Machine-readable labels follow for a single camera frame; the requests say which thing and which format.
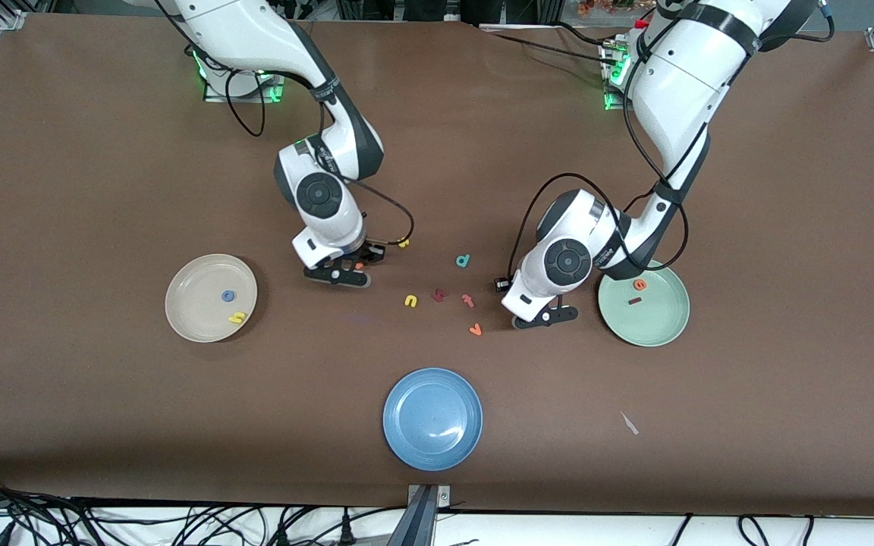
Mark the orange decoration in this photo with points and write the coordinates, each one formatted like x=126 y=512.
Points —
x=596 y=7

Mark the yellow letter h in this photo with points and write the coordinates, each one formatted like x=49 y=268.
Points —
x=237 y=318

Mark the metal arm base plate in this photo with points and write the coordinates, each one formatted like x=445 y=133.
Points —
x=247 y=97
x=613 y=102

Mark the black power plug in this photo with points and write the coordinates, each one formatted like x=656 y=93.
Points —
x=283 y=537
x=347 y=531

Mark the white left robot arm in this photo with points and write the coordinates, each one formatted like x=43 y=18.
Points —
x=680 y=83

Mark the beige round plate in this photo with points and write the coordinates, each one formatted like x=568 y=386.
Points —
x=202 y=303

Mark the pink letter t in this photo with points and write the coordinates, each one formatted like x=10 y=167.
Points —
x=468 y=300

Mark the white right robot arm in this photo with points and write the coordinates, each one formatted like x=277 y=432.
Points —
x=240 y=34

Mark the black metal frame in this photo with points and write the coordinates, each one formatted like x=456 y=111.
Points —
x=376 y=7

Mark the green round plate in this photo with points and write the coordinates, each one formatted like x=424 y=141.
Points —
x=649 y=322

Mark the maroon letter k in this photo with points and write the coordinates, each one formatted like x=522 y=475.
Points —
x=438 y=296

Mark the brown table cover sheet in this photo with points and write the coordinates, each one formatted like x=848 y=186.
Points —
x=437 y=152

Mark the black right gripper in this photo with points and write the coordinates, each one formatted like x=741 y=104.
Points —
x=371 y=252

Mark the small white paper scrap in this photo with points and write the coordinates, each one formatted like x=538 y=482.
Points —
x=629 y=423

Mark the blue round plate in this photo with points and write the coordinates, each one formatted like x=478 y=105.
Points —
x=432 y=418

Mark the grey metal camera mount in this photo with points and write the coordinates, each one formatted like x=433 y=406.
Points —
x=422 y=523

